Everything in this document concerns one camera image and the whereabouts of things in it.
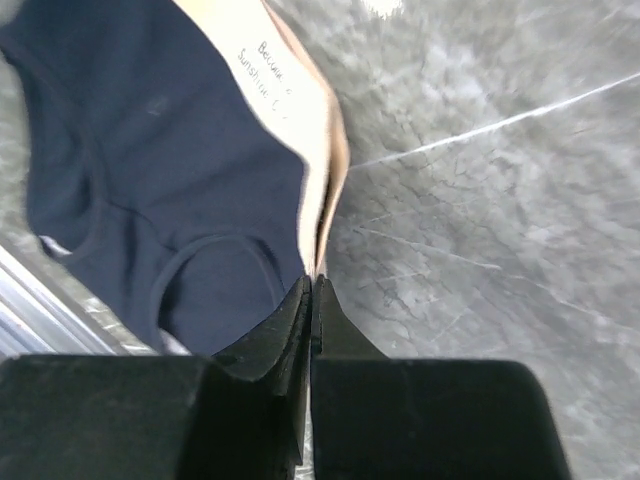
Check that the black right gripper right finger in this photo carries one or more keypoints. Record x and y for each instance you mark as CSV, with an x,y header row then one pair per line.
x,y
376,417

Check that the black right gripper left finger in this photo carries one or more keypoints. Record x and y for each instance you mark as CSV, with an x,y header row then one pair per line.
x,y
237,415

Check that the navy blue underwear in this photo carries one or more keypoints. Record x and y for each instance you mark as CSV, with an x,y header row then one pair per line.
x,y
187,159

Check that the aluminium mounting rail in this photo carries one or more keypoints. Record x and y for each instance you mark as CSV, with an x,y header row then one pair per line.
x,y
39,317

